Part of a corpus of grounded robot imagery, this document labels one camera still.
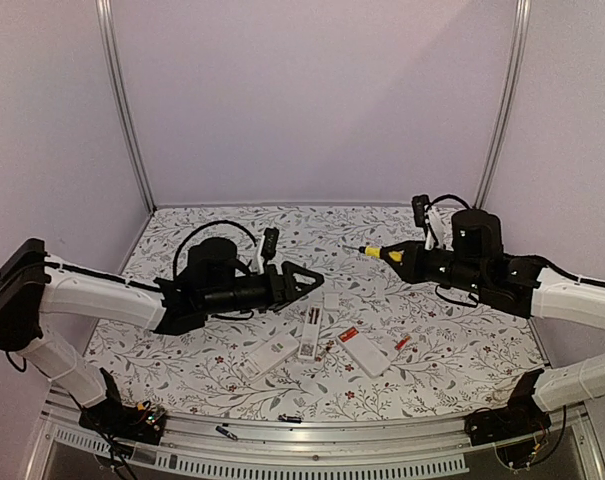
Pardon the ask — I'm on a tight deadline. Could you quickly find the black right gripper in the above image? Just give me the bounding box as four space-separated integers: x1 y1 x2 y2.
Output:
380 240 487 296

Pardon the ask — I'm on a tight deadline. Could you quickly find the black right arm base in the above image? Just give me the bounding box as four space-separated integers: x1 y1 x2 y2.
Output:
464 400 551 446

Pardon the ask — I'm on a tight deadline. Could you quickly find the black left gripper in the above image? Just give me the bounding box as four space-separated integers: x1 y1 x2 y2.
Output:
202 261 325 317

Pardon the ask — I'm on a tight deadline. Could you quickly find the yellow handled screwdriver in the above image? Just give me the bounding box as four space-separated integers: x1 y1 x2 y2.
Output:
345 246 403 262

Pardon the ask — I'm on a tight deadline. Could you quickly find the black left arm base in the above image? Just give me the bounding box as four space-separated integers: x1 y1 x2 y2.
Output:
79 398 167 445

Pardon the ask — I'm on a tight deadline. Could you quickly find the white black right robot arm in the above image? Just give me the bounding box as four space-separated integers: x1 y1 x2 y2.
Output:
376 195 605 436

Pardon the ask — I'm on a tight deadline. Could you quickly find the dark battery on rail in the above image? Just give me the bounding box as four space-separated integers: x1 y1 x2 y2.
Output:
278 414 303 424

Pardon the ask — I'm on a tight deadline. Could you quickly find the aluminium frame post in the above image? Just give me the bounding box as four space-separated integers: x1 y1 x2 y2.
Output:
95 0 157 216
474 0 532 208

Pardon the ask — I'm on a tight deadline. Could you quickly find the left aluminium frame post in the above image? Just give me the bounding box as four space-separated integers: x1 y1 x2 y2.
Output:
95 0 157 216

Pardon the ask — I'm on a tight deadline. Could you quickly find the white remote control with batteries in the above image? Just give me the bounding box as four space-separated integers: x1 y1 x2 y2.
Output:
297 303 323 362

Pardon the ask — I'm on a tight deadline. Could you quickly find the blue battery on rail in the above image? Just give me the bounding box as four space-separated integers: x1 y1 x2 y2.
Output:
216 425 238 441

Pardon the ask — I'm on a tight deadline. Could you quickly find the aluminium front rail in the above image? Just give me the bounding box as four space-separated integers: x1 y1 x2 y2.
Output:
24 388 605 479

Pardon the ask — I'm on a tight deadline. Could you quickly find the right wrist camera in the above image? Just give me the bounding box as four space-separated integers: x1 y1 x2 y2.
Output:
412 194 445 250

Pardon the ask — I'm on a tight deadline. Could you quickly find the white air conditioner remote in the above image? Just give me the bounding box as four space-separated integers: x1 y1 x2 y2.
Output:
238 332 300 382

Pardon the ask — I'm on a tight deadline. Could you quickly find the right aluminium frame post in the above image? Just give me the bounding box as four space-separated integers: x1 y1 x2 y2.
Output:
474 0 532 208

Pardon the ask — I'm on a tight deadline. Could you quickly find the small white battery cover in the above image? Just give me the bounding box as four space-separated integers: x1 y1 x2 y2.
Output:
324 292 339 310

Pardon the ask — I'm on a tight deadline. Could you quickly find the floral patterned table mat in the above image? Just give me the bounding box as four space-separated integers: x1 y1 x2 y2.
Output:
86 205 545 421

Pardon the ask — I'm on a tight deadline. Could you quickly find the red loose battery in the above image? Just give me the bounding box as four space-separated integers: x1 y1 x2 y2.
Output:
394 335 411 351

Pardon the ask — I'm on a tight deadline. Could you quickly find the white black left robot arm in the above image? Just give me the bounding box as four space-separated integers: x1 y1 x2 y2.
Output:
0 227 324 434

